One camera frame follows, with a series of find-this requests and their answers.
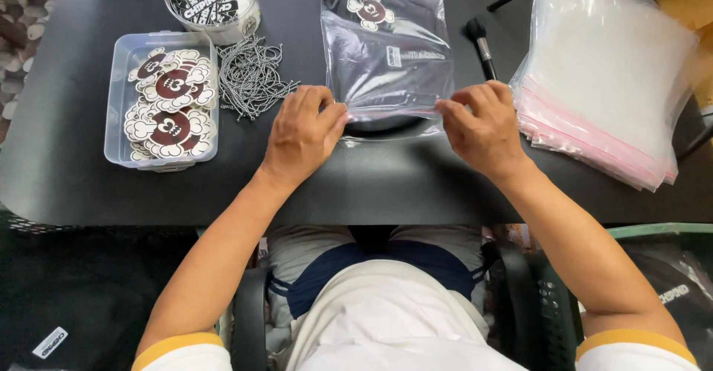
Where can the clear zip bag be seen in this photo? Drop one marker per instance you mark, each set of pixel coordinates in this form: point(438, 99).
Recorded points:
point(384, 81)

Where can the black bristle brush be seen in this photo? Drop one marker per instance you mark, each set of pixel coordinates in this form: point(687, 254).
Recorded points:
point(483, 48)

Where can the white shirt with yellow cuffs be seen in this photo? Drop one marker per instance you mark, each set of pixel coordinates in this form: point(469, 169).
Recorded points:
point(390, 326)

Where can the heap of maroon flower tags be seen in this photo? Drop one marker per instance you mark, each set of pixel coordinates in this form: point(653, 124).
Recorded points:
point(170, 106)

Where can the bagged black garment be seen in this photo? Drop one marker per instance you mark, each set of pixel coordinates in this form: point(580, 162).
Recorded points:
point(674, 293)

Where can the stack of empty zip bags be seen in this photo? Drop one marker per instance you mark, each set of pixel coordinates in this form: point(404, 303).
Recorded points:
point(607, 81)

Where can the green plastic crate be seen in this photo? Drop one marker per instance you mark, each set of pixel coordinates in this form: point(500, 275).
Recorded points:
point(657, 230)

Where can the pebble pattern rug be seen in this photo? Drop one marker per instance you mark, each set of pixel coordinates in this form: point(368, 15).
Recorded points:
point(22, 25)

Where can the maroon flower-shaped tag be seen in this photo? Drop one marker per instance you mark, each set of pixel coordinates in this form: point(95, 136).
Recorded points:
point(371, 10)

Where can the person's right hand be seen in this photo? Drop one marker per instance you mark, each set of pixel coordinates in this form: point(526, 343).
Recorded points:
point(487, 134)

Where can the navy blue cloth band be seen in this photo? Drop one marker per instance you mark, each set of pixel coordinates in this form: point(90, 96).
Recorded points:
point(334, 270)

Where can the clear rectangular plastic box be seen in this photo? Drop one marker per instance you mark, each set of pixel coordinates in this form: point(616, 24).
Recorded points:
point(118, 109)

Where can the folded black garment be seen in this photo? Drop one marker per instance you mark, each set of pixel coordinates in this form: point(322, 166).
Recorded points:
point(390, 53)

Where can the heap of black garments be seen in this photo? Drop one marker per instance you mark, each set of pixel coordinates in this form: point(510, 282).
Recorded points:
point(83, 293)

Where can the person's left hand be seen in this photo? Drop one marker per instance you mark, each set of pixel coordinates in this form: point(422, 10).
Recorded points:
point(301, 137)

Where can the round clear plastic tub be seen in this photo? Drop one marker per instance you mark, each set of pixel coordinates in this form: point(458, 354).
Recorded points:
point(234, 28)

